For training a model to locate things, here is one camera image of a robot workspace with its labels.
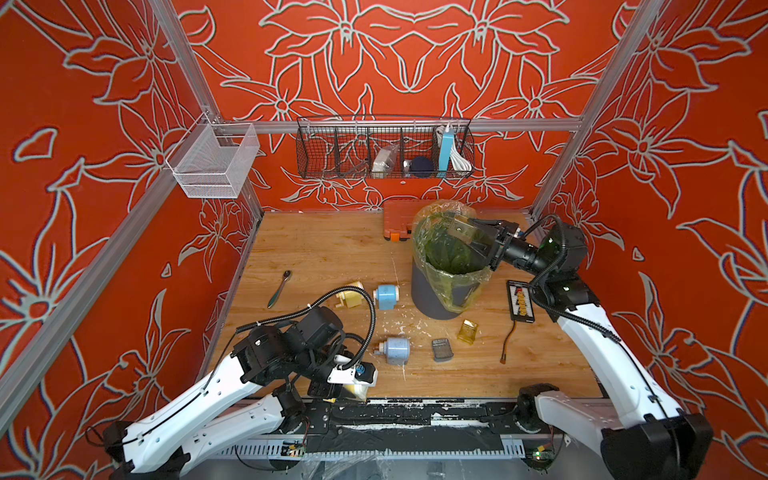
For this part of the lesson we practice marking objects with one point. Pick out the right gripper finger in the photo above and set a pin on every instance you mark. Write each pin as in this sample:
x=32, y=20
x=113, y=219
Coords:
x=472, y=256
x=475, y=227

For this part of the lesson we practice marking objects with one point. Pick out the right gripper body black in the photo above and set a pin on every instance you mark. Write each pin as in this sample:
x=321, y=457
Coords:
x=500, y=250

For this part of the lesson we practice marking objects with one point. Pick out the yellow clear shavings tray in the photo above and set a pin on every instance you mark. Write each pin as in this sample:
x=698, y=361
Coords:
x=468, y=332

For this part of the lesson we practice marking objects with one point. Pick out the blue sharpener back row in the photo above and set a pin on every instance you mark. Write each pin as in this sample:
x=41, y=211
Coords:
x=386, y=296

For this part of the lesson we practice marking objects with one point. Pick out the light blue sharpener front row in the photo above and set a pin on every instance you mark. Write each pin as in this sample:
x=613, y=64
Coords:
x=395, y=350

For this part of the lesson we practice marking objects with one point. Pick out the yellow sharpener back row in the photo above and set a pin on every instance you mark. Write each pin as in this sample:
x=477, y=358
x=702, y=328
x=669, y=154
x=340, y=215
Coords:
x=349, y=299

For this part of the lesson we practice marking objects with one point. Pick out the yellow sharpener row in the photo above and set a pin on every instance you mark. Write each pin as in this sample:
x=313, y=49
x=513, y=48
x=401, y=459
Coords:
x=347, y=393
x=349, y=299

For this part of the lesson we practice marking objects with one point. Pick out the yellow sharpener front row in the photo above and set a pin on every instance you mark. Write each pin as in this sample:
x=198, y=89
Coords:
x=347, y=393

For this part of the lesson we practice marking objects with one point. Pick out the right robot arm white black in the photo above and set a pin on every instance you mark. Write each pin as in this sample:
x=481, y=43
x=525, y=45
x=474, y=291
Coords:
x=638, y=430

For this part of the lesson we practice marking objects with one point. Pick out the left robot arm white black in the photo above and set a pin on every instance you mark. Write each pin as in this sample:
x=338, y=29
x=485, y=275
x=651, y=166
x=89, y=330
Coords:
x=249, y=391

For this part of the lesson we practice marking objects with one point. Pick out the yellow-green plastic bin liner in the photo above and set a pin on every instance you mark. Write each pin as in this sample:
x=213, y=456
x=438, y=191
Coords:
x=434, y=250

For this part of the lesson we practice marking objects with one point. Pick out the black connector board yellow plugs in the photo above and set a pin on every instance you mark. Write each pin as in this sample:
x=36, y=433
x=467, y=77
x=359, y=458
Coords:
x=520, y=303

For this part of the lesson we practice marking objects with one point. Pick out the dark grey garbage bin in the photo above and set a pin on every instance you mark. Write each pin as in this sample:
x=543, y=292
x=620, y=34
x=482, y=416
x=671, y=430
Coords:
x=428, y=303

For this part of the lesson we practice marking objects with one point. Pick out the dark blue round object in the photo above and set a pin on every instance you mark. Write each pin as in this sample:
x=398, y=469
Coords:
x=421, y=167

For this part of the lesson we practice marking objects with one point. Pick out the orange tool case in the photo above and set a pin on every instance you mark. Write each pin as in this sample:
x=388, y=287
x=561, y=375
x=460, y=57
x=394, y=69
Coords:
x=398, y=217

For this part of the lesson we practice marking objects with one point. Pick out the light blue box in basket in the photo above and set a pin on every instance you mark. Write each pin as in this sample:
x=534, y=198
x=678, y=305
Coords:
x=446, y=144

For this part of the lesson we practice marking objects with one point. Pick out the silver packet in basket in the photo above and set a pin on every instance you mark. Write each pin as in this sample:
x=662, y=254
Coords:
x=385, y=162

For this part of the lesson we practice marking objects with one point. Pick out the metal spoon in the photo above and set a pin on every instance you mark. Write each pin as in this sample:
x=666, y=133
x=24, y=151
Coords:
x=286, y=276

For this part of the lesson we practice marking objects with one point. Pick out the black wire wall basket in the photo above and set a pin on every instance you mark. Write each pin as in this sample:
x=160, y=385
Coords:
x=364, y=147

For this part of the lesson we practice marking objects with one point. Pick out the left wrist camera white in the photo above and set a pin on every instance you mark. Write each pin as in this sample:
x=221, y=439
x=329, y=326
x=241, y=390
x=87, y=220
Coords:
x=361, y=373

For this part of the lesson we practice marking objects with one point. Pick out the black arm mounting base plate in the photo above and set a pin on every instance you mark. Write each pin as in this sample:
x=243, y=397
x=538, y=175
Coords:
x=411, y=426

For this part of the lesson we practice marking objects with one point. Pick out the clear plastic wall bin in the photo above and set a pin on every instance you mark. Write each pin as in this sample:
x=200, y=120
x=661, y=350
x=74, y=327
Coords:
x=214, y=165

